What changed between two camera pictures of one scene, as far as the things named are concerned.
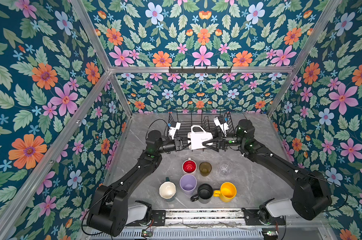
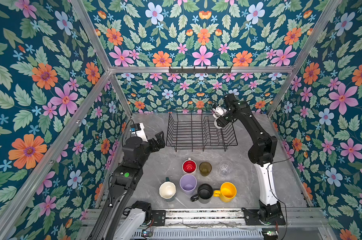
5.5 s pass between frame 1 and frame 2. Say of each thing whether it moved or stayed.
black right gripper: moved
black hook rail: stayed
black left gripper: moved
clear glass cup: stayed
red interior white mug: stayed
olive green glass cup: stayed
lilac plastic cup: stayed
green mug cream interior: stayed
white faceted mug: moved
